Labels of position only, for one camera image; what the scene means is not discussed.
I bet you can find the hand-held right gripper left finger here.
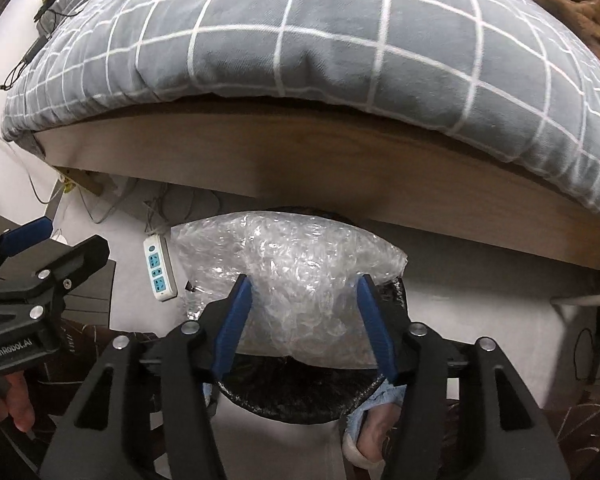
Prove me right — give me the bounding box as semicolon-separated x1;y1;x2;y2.
32;274;254;480

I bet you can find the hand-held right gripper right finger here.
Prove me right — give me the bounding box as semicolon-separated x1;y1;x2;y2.
356;274;571;480

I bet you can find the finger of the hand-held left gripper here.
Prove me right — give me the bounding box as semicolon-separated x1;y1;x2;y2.
0;235;111;321
0;216;54;281

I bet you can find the clear bubble wrap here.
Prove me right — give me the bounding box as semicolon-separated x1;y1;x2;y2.
170;210;411;371

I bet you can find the trash bin with black liner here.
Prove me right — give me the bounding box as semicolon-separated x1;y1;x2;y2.
202;205;411;423

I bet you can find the person's left hand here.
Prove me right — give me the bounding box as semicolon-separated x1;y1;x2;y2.
0;372;37;433

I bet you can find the white power strip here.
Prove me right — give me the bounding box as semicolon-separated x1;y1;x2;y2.
143;236;178;302

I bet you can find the person's foot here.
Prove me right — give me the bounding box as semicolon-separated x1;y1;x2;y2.
352;400;406;461

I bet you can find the brown fleece garment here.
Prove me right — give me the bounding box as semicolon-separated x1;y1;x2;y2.
525;0;600;76

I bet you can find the wooden bed frame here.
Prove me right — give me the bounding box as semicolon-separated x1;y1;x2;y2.
32;95;600;276

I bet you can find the black power adapter with cable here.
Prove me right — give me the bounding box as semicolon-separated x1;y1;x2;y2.
0;0;96;92

